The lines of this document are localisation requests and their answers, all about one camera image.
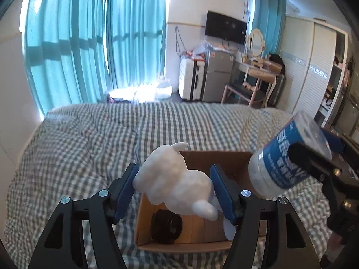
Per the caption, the oval vanity mirror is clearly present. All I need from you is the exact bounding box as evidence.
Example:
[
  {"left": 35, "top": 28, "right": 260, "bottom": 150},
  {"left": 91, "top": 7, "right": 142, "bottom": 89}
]
[{"left": 245, "top": 28, "right": 265, "bottom": 59}]

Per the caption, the white wardrobe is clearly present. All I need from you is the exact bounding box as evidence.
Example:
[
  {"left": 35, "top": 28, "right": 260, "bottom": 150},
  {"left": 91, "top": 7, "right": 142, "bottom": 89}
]
[{"left": 276, "top": 15, "right": 352, "bottom": 128}]

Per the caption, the white plush toy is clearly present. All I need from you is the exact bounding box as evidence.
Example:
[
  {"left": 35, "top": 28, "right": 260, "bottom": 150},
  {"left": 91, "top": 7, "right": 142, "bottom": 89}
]
[{"left": 133, "top": 142, "right": 219, "bottom": 221}]

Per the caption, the wide teal curtain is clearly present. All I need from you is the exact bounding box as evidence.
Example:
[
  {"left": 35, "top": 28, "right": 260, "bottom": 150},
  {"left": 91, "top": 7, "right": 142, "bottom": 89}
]
[{"left": 21, "top": 0, "right": 167, "bottom": 115}]

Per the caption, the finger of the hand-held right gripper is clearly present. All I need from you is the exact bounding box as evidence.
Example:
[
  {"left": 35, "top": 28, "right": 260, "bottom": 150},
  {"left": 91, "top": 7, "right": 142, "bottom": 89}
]
[
  {"left": 322, "top": 128, "right": 346, "bottom": 154},
  {"left": 288, "top": 142, "right": 342, "bottom": 183}
]

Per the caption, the black bag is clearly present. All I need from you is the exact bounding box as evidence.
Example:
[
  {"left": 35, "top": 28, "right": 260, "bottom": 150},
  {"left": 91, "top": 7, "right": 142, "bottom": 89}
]
[{"left": 269, "top": 54, "right": 286, "bottom": 75}]

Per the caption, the white suitcase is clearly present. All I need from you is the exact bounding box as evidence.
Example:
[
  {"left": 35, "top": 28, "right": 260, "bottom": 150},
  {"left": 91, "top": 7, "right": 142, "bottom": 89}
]
[{"left": 179, "top": 54, "right": 207, "bottom": 101}]

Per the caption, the cardboard box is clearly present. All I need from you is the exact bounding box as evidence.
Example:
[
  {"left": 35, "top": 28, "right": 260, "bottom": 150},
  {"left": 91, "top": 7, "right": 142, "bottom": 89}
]
[{"left": 134, "top": 151, "right": 267, "bottom": 254}]

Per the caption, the checked bed duvet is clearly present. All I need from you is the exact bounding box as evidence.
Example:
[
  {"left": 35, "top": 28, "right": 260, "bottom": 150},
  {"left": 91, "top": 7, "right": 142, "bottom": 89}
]
[{"left": 6, "top": 102, "right": 334, "bottom": 269}]

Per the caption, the white dressing table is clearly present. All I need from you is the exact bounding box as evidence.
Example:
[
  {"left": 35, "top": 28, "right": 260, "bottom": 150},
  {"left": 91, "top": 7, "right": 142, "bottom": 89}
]
[{"left": 234, "top": 57, "right": 285, "bottom": 107}]

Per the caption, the clear water jug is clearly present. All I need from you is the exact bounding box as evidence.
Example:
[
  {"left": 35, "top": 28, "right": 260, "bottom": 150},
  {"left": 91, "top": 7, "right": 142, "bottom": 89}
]
[{"left": 154, "top": 74, "right": 172, "bottom": 101}]

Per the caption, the white plastic item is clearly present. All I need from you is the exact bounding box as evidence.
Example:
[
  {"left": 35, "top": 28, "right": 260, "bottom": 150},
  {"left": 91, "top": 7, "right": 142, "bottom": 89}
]
[{"left": 224, "top": 218, "right": 238, "bottom": 241}]

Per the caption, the wall television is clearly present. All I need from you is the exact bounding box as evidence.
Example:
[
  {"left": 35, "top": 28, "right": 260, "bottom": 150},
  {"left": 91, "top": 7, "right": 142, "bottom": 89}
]
[{"left": 204, "top": 10, "right": 248, "bottom": 45}]

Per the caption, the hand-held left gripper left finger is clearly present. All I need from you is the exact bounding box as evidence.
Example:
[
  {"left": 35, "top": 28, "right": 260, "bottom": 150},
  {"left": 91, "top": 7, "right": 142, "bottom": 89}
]
[{"left": 28, "top": 163, "right": 140, "bottom": 269}]

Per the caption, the clear plastic bag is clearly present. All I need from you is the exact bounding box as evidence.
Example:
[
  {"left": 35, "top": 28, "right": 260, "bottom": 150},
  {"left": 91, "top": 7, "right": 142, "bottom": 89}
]
[{"left": 192, "top": 41, "right": 218, "bottom": 58}]

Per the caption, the blue label water bottle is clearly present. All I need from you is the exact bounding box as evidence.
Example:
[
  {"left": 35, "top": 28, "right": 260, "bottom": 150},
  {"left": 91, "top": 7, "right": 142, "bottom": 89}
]
[{"left": 248, "top": 109, "right": 333, "bottom": 198}]

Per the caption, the grey small fridge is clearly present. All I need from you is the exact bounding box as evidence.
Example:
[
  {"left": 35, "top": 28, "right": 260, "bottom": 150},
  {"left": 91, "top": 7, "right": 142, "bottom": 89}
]
[{"left": 202, "top": 49, "right": 236, "bottom": 103}]

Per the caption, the black round jar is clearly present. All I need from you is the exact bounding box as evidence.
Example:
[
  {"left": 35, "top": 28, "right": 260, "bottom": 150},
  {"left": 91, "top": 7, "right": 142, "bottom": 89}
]
[{"left": 151, "top": 209, "right": 183, "bottom": 244}]

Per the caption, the wooden chair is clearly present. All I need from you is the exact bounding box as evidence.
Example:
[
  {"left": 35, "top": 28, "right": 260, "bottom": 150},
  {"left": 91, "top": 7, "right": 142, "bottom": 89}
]
[{"left": 221, "top": 78, "right": 277, "bottom": 107}]

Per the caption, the narrow teal curtain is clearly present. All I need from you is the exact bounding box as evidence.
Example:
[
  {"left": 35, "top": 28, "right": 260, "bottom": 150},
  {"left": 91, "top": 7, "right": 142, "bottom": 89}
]
[{"left": 251, "top": 0, "right": 287, "bottom": 58}]

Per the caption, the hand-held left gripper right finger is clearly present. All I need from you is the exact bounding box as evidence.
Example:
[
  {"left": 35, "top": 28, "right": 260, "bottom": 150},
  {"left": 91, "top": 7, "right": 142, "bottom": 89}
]
[{"left": 210, "top": 164, "right": 322, "bottom": 269}]

